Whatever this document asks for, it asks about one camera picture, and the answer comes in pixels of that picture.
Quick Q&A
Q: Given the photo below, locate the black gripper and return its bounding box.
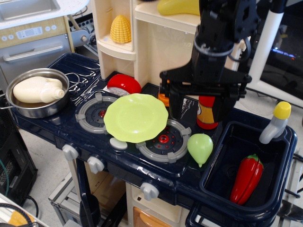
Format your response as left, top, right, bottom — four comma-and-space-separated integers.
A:
160, 47, 252, 122

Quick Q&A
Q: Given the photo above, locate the green toy pear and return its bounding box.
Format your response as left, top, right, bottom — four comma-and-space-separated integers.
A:
187, 133, 214, 168

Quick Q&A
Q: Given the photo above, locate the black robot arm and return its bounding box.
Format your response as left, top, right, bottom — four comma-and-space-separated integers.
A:
160, 0, 259, 122

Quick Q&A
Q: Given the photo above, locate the light green toy plate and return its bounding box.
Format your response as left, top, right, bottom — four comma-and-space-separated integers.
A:
104, 94, 169, 143

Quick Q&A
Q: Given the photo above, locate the red toy ketchup bottle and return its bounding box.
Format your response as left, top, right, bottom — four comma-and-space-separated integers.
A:
197, 96, 218, 130

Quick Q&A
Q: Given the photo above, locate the orange toy carrot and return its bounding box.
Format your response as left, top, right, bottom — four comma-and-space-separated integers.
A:
158, 84, 169, 107

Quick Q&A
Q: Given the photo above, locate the right grey stove burner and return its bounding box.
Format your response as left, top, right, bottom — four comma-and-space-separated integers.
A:
135, 119, 192, 164

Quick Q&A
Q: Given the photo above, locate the grey stove burner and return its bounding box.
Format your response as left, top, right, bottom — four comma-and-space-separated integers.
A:
75, 93, 117, 134
135, 119, 192, 164

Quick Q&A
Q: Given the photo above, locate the navy toy kitchen counter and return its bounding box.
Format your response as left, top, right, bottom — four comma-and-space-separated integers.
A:
13, 53, 297, 227

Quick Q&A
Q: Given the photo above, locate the grey yellow toy faucet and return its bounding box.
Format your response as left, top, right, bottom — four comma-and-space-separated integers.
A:
259, 101, 292, 144

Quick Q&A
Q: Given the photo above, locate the red toy chili pepper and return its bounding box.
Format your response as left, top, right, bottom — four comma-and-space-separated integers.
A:
230, 154, 264, 205

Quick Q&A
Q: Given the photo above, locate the grey oval stove button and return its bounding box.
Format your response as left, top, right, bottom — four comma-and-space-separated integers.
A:
109, 137, 128, 150

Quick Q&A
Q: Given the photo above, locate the cream toy kitchen shelf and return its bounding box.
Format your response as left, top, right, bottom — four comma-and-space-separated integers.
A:
91, 0, 255, 112

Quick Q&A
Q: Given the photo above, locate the yellow toy banana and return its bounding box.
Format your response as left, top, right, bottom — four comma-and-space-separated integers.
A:
157, 0, 200, 16

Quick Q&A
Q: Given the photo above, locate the right grey stove knob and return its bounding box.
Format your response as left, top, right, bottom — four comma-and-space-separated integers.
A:
140, 182, 159, 201

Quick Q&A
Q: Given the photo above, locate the grey stove knob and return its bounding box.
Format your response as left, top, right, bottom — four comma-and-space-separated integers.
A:
62, 144, 79, 161
140, 182, 159, 201
87, 156, 105, 174

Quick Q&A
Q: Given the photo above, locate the yellow toy corn cob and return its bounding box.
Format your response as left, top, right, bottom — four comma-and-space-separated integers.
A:
110, 15, 132, 44

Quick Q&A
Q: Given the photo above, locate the left grey stove burner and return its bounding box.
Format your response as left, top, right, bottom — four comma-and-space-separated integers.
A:
75, 93, 117, 134

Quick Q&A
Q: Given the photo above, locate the middle grey stove knob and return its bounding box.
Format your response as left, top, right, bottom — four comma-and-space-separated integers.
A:
87, 156, 105, 174

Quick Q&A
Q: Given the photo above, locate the white stand leg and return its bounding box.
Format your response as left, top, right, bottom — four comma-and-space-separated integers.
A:
239, 0, 303, 107

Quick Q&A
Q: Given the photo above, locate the left grey stove knob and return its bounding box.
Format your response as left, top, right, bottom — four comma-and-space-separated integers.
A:
62, 144, 79, 161

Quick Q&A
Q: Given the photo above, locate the steel toy pot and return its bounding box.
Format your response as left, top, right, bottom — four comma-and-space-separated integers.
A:
0, 68, 70, 118

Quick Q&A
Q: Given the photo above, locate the cream toy chicken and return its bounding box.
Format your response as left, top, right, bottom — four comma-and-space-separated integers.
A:
13, 76, 65, 104

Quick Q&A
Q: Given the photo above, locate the grey toy dishwasher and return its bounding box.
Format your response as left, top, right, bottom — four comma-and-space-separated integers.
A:
0, 16, 73, 91

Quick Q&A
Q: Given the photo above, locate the black computer case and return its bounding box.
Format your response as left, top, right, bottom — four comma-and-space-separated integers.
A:
0, 106, 38, 206

